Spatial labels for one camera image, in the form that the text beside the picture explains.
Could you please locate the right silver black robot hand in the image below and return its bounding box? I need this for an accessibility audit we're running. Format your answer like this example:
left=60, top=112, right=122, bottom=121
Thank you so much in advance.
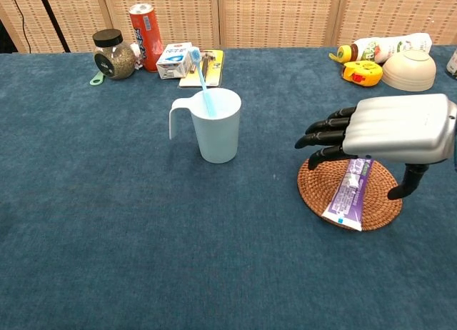
left=294, top=93, right=457, bottom=201

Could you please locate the purple white toothpaste tube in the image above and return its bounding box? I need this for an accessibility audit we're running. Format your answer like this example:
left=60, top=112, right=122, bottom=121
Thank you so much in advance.
left=321, top=157, right=375, bottom=232

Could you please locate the white mug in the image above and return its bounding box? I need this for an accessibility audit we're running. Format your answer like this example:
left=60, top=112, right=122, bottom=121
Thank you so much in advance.
left=169, top=87, right=243, bottom=164

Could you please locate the light blue toothbrush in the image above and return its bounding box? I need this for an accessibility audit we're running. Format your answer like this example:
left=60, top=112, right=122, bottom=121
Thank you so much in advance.
left=188, top=46, right=217, bottom=119

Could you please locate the round woven rattan coaster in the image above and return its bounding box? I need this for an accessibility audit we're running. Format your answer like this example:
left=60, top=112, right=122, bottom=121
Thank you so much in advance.
left=296, top=157, right=403, bottom=232

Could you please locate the razor in yellow package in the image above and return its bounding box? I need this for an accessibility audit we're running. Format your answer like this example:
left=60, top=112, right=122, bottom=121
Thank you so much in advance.
left=178, top=49, right=225, bottom=89

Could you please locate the beige upturned bowl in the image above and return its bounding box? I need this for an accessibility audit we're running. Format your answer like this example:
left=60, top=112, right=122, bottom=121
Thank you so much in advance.
left=381, top=49, right=437, bottom=92

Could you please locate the yellow tape measure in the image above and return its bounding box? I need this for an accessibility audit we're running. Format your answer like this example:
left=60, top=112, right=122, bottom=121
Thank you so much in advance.
left=341, top=60, right=383, bottom=87

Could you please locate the drink bottle with yellow cap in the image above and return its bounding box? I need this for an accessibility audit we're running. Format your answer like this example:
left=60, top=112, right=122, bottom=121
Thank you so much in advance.
left=328, top=32, right=433, bottom=64

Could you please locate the bamboo folding screen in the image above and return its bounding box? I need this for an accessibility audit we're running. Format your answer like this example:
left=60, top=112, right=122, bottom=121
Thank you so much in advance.
left=0, top=0, right=457, bottom=54

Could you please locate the white blue milk carton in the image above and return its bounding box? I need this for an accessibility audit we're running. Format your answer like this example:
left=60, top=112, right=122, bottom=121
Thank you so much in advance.
left=156, top=41, right=194, bottom=80

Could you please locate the red drink can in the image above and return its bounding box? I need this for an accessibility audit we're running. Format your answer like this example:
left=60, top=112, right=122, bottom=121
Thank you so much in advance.
left=129, top=2, right=164, bottom=73

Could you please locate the crumpled white wrapper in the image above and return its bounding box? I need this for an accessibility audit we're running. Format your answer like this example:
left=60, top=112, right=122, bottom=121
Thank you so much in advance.
left=130, top=42, right=146, bottom=71

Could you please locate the glass jar with black lid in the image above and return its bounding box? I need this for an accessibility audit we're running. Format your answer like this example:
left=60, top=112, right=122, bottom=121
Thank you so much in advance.
left=92, top=29, right=137, bottom=81

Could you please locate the blue carpet table mat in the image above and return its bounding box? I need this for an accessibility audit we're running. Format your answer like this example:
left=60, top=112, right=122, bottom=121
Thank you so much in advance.
left=0, top=44, right=457, bottom=330

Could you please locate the black tripod stand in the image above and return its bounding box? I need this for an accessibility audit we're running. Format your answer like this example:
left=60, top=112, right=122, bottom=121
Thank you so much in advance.
left=35, top=0, right=72, bottom=54

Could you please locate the thin black hanging cable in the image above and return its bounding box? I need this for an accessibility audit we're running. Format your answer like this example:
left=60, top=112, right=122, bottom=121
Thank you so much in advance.
left=10, top=0, right=33, bottom=54

